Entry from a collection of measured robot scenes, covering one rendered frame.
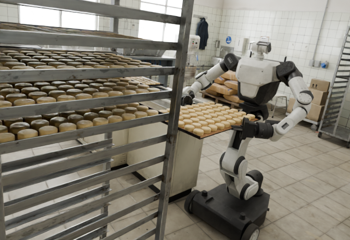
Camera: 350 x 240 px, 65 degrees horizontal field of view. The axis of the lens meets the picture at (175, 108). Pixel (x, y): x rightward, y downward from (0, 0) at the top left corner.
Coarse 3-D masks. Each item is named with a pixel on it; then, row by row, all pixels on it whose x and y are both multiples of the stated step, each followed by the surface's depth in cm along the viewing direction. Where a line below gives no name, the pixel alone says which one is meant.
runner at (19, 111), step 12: (120, 96) 88; (132, 96) 92; (144, 96) 96; (156, 96) 100; (168, 96) 104; (0, 108) 65; (12, 108) 66; (24, 108) 68; (36, 108) 70; (48, 108) 73; (60, 108) 75; (72, 108) 78; (84, 108) 80
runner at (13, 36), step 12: (0, 36) 61; (12, 36) 62; (24, 36) 64; (36, 36) 66; (48, 36) 68; (60, 36) 70; (72, 36) 72; (84, 36) 74; (96, 36) 77; (132, 48) 86; (144, 48) 90; (156, 48) 93; (168, 48) 97
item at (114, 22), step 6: (114, 0) 123; (114, 18) 126; (114, 24) 127; (114, 30) 127; (108, 48) 131; (114, 48) 130; (108, 138) 143; (108, 162) 147; (108, 168) 148; (108, 192) 153; (102, 210) 155
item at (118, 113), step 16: (64, 112) 95; (80, 112) 98; (96, 112) 102; (112, 112) 103; (128, 112) 106; (144, 112) 105; (0, 128) 76; (16, 128) 78; (32, 128) 82; (48, 128) 80; (64, 128) 82; (80, 128) 86
